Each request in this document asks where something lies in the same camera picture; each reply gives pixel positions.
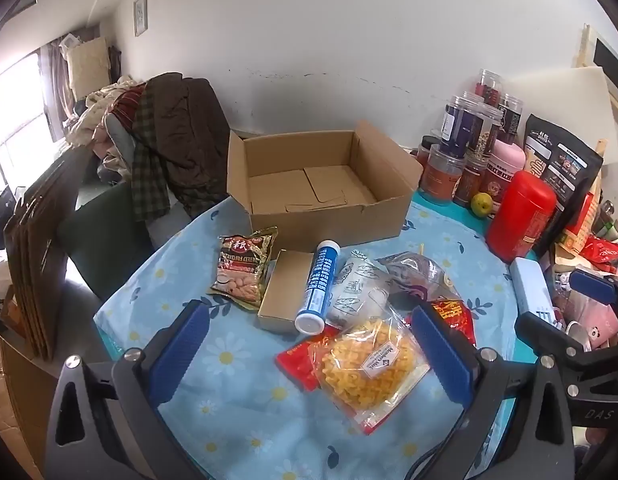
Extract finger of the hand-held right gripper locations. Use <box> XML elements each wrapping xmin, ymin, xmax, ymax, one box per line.
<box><xmin>569</xmin><ymin>267</ymin><xmax>618</xmax><ymax>306</ymax></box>
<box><xmin>516</xmin><ymin>311</ymin><xmax>618</xmax><ymax>401</ymax></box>

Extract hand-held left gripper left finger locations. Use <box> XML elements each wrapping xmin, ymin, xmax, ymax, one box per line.
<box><xmin>44</xmin><ymin>300</ymin><xmax>212</xmax><ymax>480</ymax></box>

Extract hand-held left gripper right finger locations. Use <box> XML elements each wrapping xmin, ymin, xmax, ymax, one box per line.
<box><xmin>404</xmin><ymin>302</ymin><xmax>575</xmax><ymax>480</ymax></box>

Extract large red snack packet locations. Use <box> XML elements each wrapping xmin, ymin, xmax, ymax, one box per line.
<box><xmin>431</xmin><ymin>297</ymin><xmax>477</xmax><ymax>348</ymax></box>

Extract clear bag yellow snacks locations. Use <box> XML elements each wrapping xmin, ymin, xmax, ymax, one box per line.
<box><xmin>309</xmin><ymin>310</ymin><xmax>431</xmax><ymax>436</ymax></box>

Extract white bread-print packet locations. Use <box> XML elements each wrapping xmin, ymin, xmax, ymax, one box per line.
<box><xmin>325</xmin><ymin>255</ymin><xmax>392</xmax><ymax>331</ymax></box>

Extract small red snack packet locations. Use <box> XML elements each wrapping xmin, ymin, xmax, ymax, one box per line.
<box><xmin>275</xmin><ymin>327</ymin><xmax>340</xmax><ymax>393</ymax></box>

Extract blue white tube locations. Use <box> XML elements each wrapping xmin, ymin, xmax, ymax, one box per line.
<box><xmin>295</xmin><ymin>240</ymin><xmax>340</xmax><ymax>336</ymax></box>

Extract red foil packet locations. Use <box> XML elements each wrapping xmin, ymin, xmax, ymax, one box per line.
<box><xmin>579</xmin><ymin>235</ymin><xmax>618</xmax><ymax>273</ymax></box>

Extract pink panda pouch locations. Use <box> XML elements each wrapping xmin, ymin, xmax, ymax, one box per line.
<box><xmin>564</xmin><ymin>290</ymin><xmax>618</xmax><ymax>351</ymax></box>

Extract white plastic case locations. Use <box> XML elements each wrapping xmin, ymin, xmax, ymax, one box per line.
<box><xmin>509</xmin><ymin>257</ymin><xmax>562</xmax><ymax>328</ymax></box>

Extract blue floral tablecloth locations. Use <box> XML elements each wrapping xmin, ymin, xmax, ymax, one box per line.
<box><xmin>93</xmin><ymin>187</ymin><xmax>550</xmax><ymax>480</ymax></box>

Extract clear plastic snack bag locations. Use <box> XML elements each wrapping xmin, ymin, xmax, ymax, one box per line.
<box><xmin>376</xmin><ymin>251</ymin><xmax>462</xmax><ymax>311</ymax></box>

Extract red canister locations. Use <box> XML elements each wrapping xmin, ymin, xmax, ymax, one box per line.
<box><xmin>486</xmin><ymin>170</ymin><xmax>557</xmax><ymax>263</ymax></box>

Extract brown peanut snack packet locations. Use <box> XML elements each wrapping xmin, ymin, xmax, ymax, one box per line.
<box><xmin>207</xmin><ymin>226</ymin><xmax>279</xmax><ymax>309</ymax></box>

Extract black stand-up pouch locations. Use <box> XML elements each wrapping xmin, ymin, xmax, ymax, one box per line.
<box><xmin>524</xmin><ymin>114</ymin><xmax>604</xmax><ymax>256</ymax></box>

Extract small closed cardboard box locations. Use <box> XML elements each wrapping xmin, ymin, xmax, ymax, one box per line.
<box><xmin>257</xmin><ymin>249</ymin><xmax>315</xmax><ymax>335</ymax></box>

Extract green chair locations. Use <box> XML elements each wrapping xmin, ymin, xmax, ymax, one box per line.
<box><xmin>56</xmin><ymin>180</ymin><xmax>190</xmax><ymax>301</ymax></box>

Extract pink jar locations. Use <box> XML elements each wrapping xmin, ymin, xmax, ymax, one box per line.
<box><xmin>486</xmin><ymin>140</ymin><xmax>526</xmax><ymax>206</ymax></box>

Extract clear jar red label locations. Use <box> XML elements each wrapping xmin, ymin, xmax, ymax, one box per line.
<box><xmin>454</xmin><ymin>157</ymin><xmax>490</xmax><ymax>206</ymax></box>

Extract stack of cardboard sheets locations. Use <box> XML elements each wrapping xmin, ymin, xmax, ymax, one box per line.
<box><xmin>4</xmin><ymin>145</ymin><xmax>94</xmax><ymax>361</ymax></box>

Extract green plaid cloth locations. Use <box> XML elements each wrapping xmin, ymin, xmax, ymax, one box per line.
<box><xmin>130</xmin><ymin>90</ymin><xmax>172</xmax><ymax>221</ymax></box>

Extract brown cardboard carton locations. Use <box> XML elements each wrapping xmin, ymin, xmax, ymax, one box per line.
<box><xmin>0</xmin><ymin>332</ymin><xmax>44</xmax><ymax>480</ymax></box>

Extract clear jar red contents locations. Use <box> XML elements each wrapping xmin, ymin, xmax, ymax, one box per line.
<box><xmin>420</xmin><ymin>144</ymin><xmax>467</xmax><ymax>206</ymax></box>

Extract clear jar dark label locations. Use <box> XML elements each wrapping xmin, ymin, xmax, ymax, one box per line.
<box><xmin>499</xmin><ymin>92</ymin><xmax>525</xmax><ymax>146</ymax></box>

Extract white foam board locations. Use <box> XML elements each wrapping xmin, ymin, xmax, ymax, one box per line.
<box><xmin>504</xmin><ymin>65</ymin><xmax>618</xmax><ymax>166</ymax></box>

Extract clear jar purple label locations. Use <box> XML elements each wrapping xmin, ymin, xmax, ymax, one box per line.
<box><xmin>439</xmin><ymin>95</ymin><xmax>505</xmax><ymax>161</ymax></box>

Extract grey cushion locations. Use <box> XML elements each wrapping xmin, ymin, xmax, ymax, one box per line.
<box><xmin>96</xmin><ymin>115</ymin><xmax>140</xmax><ymax>183</ymax></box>

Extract red spice jar black lid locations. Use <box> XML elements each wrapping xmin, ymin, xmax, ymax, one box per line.
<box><xmin>416</xmin><ymin>135</ymin><xmax>442</xmax><ymax>161</ymax></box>

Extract brown quilted jacket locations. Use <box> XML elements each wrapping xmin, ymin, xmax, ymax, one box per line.
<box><xmin>134</xmin><ymin>72</ymin><xmax>232</xmax><ymax>216</ymax></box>

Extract clear jar dark contents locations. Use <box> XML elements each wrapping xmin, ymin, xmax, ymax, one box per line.
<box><xmin>472</xmin><ymin>69</ymin><xmax>505</xmax><ymax>108</ymax></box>

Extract wooden easel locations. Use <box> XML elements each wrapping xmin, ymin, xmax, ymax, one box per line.
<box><xmin>582</xmin><ymin>22</ymin><xmax>618</xmax><ymax>126</ymax></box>

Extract red striped cloth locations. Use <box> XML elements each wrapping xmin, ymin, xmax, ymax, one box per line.
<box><xmin>111</xmin><ymin>85</ymin><xmax>146</xmax><ymax>126</ymax></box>

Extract beige clothes pile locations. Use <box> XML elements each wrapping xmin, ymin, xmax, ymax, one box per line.
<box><xmin>66</xmin><ymin>75</ymin><xmax>140</xmax><ymax>148</ymax></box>

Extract brown curtain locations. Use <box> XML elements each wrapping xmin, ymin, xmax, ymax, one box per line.
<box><xmin>39</xmin><ymin>35</ymin><xmax>110</xmax><ymax>143</ymax></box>

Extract beige pillow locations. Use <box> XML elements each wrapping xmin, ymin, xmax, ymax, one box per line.
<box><xmin>66</xmin><ymin>35</ymin><xmax>112</xmax><ymax>101</ymax></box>

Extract black cable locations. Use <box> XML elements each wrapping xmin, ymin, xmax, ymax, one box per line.
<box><xmin>401</xmin><ymin>402</ymin><xmax>467</xmax><ymax>480</ymax></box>

